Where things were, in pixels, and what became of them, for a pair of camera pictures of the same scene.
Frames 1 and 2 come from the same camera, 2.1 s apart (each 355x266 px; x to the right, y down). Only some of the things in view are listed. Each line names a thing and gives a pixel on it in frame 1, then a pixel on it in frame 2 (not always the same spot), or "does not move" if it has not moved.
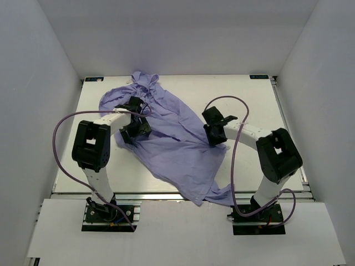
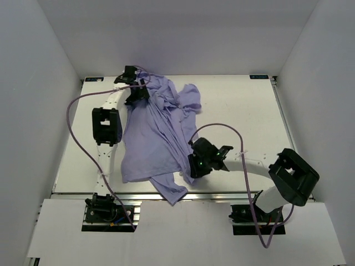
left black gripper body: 135,129 → 137,95
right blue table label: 259,77 does not move
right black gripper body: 213,139 → 201,164
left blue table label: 94,79 does not move
